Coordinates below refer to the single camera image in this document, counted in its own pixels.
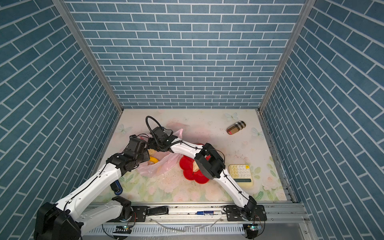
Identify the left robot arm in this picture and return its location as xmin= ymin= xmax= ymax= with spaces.
xmin=34 ymin=143 xmax=150 ymax=240

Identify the blue stapler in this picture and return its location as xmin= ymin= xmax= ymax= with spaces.
xmin=110 ymin=180 xmax=123 ymax=196

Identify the beige fake potato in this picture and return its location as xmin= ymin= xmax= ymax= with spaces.
xmin=193 ymin=161 xmax=200 ymax=173

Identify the aluminium front rail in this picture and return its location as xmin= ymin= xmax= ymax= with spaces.
xmin=52 ymin=201 xmax=319 ymax=240

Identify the aluminium right corner post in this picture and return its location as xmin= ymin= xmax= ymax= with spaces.
xmin=258 ymin=0 xmax=317 ymax=113

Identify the pink plastic bag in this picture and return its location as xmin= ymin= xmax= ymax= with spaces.
xmin=135 ymin=128 xmax=184 ymax=178

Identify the plaid glasses case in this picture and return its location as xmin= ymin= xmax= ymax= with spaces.
xmin=226 ymin=121 xmax=246 ymax=135

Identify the aluminium corner post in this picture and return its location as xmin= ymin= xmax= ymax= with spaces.
xmin=258 ymin=0 xmax=317 ymax=113
xmin=51 ymin=0 xmax=124 ymax=113

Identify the yellow calculator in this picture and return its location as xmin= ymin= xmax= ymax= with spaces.
xmin=228 ymin=164 xmax=254 ymax=188

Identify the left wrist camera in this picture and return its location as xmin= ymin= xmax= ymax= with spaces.
xmin=123 ymin=135 xmax=149 ymax=162

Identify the yellow fake banana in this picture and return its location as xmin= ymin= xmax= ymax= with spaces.
xmin=149 ymin=156 xmax=159 ymax=165

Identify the red flower-shaped bowl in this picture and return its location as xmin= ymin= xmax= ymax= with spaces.
xmin=179 ymin=156 xmax=210 ymax=185

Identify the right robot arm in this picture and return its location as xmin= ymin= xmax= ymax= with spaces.
xmin=148 ymin=127 xmax=267 ymax=222

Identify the aluminium left corner post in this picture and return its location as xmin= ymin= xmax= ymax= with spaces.
xmin=51 ymin=0 xmax=124 ymax=113

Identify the blue pen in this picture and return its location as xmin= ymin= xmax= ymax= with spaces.
xmin=196 ymin=211 xmax=215 ymax=216

